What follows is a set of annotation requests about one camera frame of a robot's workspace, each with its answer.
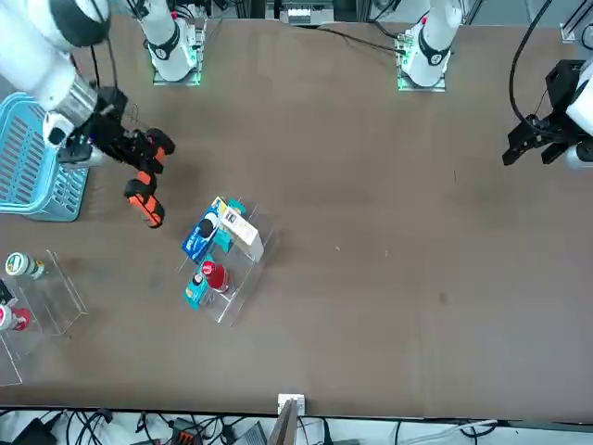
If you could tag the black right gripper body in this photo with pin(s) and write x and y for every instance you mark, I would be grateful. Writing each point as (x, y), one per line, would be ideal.
(111, 120)

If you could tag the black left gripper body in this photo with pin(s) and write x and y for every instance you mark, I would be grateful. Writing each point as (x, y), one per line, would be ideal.
(565, 83)

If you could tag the black orange barcode scanner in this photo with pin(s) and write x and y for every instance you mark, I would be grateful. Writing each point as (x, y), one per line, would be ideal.
(148, 211)

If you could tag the white orange cookie box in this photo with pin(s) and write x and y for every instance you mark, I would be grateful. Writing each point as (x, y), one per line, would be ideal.
(243, 236)

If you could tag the red Coca-Cola bottle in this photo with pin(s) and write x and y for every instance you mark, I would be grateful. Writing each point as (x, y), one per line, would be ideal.
(218, 278)

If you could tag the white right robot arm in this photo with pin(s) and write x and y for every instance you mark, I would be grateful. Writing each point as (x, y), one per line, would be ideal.
(28, 55)

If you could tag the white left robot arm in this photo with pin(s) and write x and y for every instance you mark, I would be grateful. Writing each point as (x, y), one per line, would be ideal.
(433, 41)

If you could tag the blue plastic shopping basket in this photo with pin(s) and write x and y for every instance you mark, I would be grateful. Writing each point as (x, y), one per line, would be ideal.
(28, 153)

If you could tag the blue Oreo cookie box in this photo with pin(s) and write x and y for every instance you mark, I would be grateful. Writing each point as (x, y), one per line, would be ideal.
(199, 236)

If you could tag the teal snack packet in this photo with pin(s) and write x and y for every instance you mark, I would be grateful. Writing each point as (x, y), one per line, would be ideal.
(197, 292)
(221, 243)

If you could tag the clear acrylic tiered shelf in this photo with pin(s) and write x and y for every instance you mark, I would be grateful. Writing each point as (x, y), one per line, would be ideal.
(60, 296)
(241, 296)

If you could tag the green-lid white cup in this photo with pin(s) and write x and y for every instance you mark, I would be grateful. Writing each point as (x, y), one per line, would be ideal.
(18, 264)

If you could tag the red-lid cup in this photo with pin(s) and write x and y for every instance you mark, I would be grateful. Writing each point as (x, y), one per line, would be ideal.
(21, 320)

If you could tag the grey power box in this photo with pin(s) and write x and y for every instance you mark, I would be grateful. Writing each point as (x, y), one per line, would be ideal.
(306, 16)

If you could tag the aluminium frame profile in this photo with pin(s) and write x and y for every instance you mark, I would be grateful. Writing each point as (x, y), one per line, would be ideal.
(572, 28)

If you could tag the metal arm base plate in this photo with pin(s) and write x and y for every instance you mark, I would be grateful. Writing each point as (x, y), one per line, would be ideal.
(421, 88)
(176, 82)

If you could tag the white post foot bracket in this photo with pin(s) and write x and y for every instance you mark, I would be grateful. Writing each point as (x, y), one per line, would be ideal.
(301, 401)

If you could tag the aluminium stand post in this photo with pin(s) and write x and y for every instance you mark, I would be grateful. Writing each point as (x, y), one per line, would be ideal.
(285, 426)

